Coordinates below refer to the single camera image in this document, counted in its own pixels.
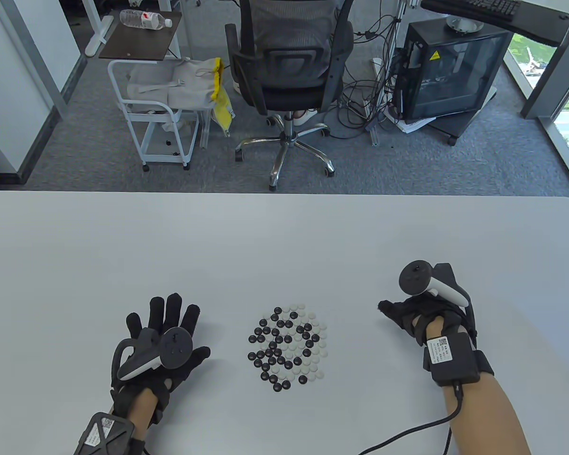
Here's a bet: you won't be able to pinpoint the person's left hand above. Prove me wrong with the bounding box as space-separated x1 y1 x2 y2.
110 293 211 425

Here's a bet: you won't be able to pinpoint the person's right hand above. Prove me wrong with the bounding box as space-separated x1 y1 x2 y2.
377 294 477 346

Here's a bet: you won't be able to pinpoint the pile of mixed go stones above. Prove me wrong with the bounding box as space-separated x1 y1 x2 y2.
248 304 329 393

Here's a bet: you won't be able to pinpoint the person's right forearm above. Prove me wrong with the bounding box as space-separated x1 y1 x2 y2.
427 318 532 455

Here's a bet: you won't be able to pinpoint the black white hand controller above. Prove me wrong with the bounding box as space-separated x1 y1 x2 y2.
398 260 471 309
111 327 193 381

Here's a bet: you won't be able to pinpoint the white metal cart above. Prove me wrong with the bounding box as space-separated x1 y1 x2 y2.
108 59 201 172

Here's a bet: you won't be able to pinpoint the aluminium profile stand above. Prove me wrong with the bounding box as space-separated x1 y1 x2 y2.
370 0 408 145

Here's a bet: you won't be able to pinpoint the white papers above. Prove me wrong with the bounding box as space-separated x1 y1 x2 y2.
384 107 437 134

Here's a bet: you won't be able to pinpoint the black rolling platform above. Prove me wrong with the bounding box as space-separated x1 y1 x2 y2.
427 85 498 146

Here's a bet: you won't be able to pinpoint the yellow plastic bag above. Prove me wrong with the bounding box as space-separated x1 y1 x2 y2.
211 58 235 138

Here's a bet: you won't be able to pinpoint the grey fabric bag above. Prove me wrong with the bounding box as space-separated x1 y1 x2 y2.
126 59 219 112

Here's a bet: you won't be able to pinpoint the black computer tower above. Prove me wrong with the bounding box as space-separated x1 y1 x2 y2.
393 20 514 121

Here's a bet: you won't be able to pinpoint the black mesh office chair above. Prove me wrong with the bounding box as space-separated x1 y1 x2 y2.
224 0 355 191

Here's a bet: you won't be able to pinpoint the small brown side table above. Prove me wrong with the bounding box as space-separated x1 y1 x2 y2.
99 9 183 61

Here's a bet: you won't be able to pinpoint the white desk leg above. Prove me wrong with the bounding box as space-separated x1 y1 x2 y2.
83 0 115 58

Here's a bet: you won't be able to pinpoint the white bowl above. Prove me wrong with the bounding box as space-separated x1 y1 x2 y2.
446 14 484 35

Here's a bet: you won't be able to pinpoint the clear plastic water bottle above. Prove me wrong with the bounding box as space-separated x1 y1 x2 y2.
119 9 173 30

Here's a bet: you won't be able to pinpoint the black desk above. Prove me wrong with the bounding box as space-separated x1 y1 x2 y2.
420 0 569 47

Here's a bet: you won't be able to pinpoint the black keyboard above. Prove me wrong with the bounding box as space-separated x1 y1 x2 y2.
462 0 522 22

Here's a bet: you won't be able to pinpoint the black boxed wrist camera module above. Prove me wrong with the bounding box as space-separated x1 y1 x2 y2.
423 332 495 388

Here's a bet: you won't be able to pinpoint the black braided cable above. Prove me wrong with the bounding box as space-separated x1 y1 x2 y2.
358 384 464 455

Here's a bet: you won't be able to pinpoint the black framed wrist camera module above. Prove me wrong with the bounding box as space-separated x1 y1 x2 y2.
73 412 136 455

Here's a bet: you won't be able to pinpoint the tangle of black cables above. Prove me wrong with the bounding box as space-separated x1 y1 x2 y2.
330 0 408 140

